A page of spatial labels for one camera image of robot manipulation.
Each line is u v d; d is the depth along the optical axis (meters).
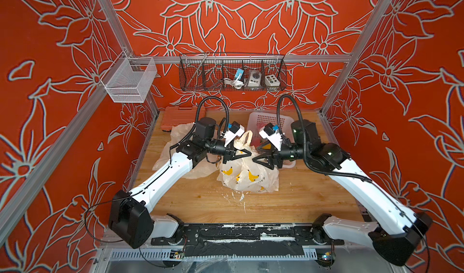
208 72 1.00
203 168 0.87
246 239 0.73
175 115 1.13
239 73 0.83
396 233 0.38
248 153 0.64
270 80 0.95
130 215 0.39
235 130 0.59
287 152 0.56
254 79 0.91
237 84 0.85
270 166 0.58
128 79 0.92
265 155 0.57
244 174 0.65
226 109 1.25
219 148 0.61
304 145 0.50
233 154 0.63
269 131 0.56
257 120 1.07
